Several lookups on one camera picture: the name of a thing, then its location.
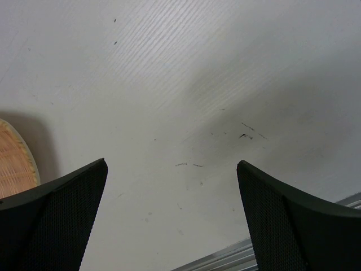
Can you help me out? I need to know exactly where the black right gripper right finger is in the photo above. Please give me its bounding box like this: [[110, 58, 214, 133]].
[[237, 160, 360, 270]]

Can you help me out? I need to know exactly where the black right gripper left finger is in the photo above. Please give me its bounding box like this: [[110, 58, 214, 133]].
[[1, 159, 108, 270]]

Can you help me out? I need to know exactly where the woven wicker fruit bowl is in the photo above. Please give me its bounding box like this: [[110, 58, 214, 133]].
[[1, 120, 41, 199]]

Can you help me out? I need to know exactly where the aluminium table frame rail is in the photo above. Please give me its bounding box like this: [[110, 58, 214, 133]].
[[170, 191, 361, 271]]

